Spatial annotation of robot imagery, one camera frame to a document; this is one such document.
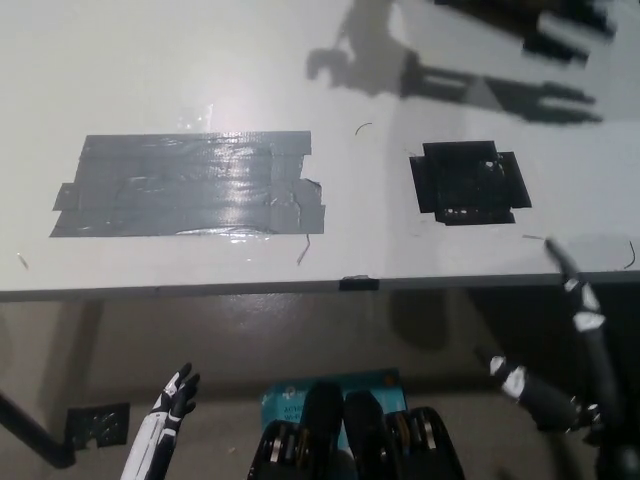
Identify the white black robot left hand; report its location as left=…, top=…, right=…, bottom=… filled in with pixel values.
left=119, top=362, right=202, bottom=480

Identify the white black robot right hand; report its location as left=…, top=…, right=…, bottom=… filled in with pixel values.
left=487, top=237, right=629, bottom=444

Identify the black bronze camera tripod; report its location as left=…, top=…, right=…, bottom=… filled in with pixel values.
left=433, top=0, right=617, bottom=67

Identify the black robot torso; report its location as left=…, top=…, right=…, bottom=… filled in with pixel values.
left=247, top=381, right=466, bottom=480

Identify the black tape floor patch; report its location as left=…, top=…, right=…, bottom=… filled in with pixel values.
left=65, top=401, right=131, bottom=448

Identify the grey table leg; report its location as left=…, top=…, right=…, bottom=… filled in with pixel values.
left=63, top=299, right=106, bottom=416

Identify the black metal stand bar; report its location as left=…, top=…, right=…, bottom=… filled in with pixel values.
left=0, top=389, right=77, bottom=469

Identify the teal cardboard box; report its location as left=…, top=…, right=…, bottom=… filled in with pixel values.
left=258, top=368, right=407, bottom=451

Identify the small black tape strip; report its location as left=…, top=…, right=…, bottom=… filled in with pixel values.
left=338, top=278, right=380, bottom=293

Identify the black tape square patch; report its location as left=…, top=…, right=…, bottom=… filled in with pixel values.
left=408, top=140, right=533, bottom=227

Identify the grey duct tape patch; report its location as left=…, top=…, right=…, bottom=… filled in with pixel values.
left=48, top=130, right=327, bottom=239

